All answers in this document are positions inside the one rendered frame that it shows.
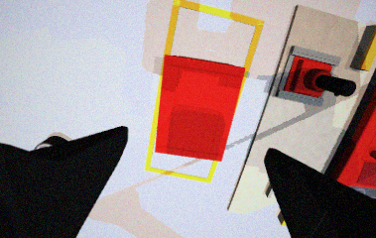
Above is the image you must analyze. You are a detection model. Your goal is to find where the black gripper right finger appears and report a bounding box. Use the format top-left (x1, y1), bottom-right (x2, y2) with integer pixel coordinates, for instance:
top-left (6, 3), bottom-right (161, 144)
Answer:
top-left (264, 148), bottom-right (376, 238)

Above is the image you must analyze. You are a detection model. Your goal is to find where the black toy tyre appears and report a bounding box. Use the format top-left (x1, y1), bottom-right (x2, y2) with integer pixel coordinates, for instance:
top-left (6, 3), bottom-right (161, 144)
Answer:
top-left (34, 136), bottom-right (67, 150)

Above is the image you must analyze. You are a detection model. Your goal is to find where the yellow rectangular outline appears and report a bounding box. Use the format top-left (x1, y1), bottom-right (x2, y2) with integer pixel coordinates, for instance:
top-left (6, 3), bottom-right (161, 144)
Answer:
top-left (145, 0), bottom-right (264, 183)

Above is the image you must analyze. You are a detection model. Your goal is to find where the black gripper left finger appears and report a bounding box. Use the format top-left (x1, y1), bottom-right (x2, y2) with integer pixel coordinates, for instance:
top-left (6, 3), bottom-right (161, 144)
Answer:
top-left (0, 126), bottom-right (129, 238)

